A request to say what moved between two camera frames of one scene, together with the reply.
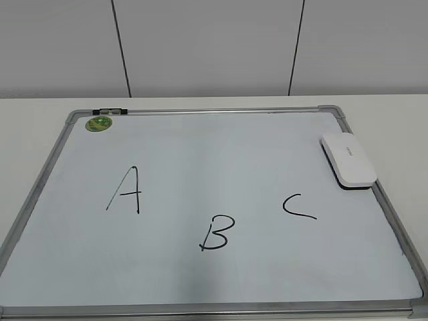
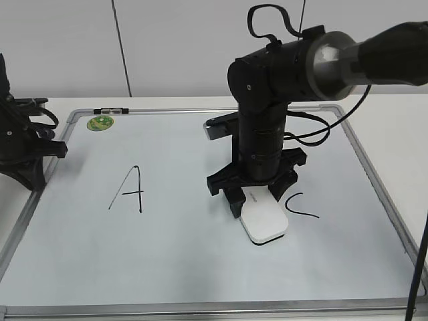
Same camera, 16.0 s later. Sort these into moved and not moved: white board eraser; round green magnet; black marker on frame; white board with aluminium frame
Moved: white board eraser
Not moved: black marker on frame; round green magnet; white board with aluminium frame
